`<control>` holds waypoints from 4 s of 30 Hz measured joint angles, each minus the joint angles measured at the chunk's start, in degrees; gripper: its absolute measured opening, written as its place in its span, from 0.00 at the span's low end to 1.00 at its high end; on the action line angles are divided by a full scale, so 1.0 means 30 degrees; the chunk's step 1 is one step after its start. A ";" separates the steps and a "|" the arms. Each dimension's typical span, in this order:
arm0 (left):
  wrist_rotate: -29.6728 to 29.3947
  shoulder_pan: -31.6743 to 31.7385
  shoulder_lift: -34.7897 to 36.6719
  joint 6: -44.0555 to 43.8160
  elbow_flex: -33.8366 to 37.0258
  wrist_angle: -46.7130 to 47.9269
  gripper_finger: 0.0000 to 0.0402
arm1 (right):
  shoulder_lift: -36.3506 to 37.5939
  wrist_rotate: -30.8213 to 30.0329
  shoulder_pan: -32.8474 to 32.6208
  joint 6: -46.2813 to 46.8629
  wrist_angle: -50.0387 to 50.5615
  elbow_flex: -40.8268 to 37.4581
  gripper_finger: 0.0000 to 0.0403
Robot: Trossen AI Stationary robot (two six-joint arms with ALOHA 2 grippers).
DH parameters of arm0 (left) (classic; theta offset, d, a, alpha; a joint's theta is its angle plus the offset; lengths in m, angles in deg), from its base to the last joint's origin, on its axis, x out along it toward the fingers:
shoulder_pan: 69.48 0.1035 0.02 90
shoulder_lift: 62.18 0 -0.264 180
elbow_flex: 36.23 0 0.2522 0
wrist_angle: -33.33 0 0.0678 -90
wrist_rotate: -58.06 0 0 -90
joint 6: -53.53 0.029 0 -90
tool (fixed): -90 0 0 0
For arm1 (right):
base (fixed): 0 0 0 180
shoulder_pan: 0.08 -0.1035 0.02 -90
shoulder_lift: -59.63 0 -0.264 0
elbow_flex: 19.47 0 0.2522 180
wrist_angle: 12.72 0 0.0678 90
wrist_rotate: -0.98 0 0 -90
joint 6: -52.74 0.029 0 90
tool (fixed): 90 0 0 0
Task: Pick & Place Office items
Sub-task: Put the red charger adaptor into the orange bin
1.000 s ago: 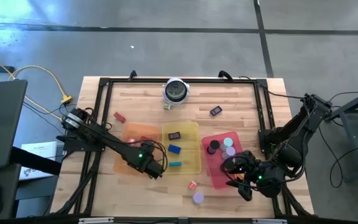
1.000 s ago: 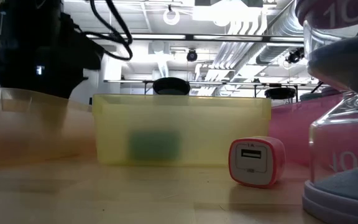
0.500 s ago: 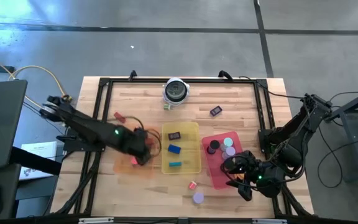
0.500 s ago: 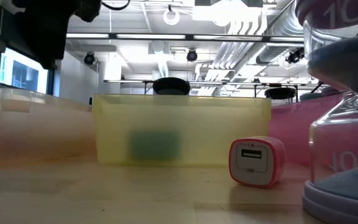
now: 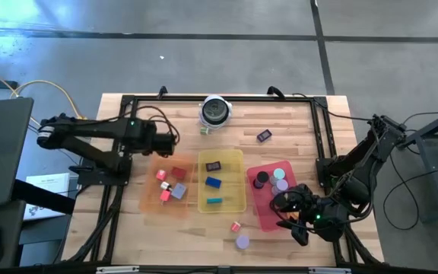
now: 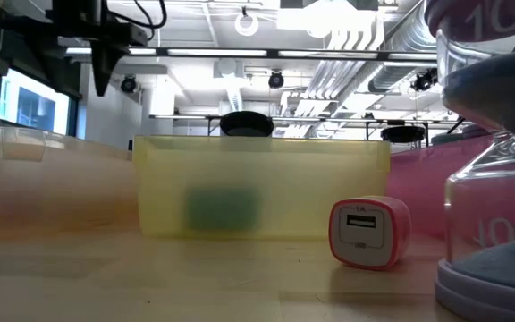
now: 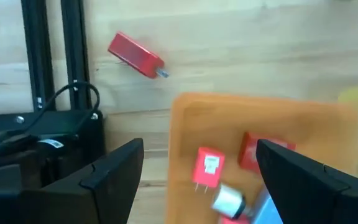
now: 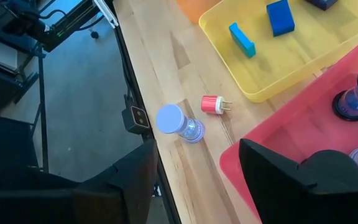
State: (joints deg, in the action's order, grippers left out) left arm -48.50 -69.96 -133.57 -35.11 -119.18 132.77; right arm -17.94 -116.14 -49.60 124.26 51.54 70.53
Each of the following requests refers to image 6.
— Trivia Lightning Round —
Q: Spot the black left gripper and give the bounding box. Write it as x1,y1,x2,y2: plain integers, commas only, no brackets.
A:
46,0,149,97

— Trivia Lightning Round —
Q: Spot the blue rectangular box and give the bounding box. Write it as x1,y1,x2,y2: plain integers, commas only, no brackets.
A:
184,186,261,232

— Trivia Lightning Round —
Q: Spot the pink cube USB charger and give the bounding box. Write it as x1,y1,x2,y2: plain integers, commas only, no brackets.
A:
328,195,412,272

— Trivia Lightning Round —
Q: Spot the large bright window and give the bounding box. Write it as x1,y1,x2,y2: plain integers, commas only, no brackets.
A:
0,66,72,135

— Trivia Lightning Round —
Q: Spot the long black-framed table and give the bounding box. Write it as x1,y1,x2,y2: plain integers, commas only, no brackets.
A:
148,114,469,135

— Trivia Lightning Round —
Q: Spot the orange translucent plastic bin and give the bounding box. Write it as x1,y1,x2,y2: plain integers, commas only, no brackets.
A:
0,126,134,238

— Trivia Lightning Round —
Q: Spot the yellow translucent plastic bin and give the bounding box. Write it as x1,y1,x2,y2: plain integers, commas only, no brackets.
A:
131,135,392,239

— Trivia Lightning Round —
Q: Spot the pink-red translucent plastic bin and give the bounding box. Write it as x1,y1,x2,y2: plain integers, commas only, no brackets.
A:
384,133,495,238

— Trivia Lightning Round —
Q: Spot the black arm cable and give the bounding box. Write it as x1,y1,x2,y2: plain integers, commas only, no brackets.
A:
108,0,168,30

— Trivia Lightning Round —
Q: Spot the white ring lamp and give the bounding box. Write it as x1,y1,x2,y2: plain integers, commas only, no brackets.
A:
233,6,260,38

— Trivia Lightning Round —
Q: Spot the silver ventilation duct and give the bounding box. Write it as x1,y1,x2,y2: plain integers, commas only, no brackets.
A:
364,0,440,93

